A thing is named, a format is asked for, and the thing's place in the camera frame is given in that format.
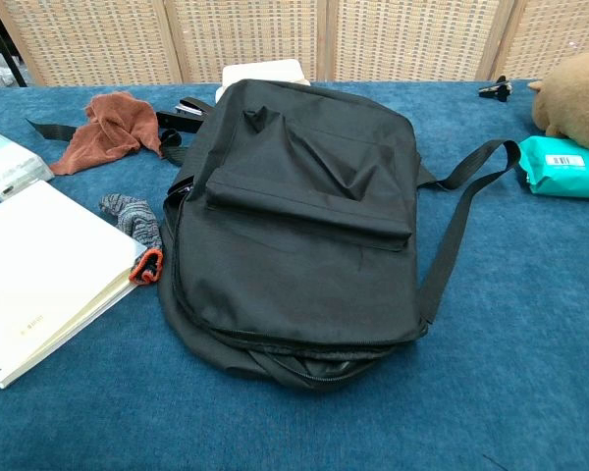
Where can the black fabric backpack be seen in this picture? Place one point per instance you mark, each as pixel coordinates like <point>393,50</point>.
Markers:
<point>299,245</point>

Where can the white spiral notebook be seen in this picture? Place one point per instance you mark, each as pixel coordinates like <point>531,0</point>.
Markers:
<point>44,275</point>

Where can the grey striped knit glove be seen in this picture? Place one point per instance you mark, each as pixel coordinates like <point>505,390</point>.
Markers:
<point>135,221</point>

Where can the black stapler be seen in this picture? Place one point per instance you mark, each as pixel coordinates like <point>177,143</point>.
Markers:
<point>176,119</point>

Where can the white lidded food container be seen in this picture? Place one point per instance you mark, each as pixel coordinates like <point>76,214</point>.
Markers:
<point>260,71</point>

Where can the woven folding screen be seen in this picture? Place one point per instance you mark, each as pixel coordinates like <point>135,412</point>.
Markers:
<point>250,39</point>

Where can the rust brown cloth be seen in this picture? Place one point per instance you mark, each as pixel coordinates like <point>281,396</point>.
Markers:
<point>113,132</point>

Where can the black staple remover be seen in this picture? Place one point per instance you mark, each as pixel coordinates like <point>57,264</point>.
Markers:
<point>496,89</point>

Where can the teal wet wipes pack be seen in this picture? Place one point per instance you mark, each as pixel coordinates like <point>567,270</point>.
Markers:
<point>564,172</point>

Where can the long white tissue pack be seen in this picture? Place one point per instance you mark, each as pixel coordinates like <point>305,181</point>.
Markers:
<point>10,167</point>

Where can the brown plush animal toy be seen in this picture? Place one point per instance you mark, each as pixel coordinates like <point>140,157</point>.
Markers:
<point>576,93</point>

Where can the black tripod stand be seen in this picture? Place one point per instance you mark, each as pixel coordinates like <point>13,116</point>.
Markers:
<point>11,54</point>

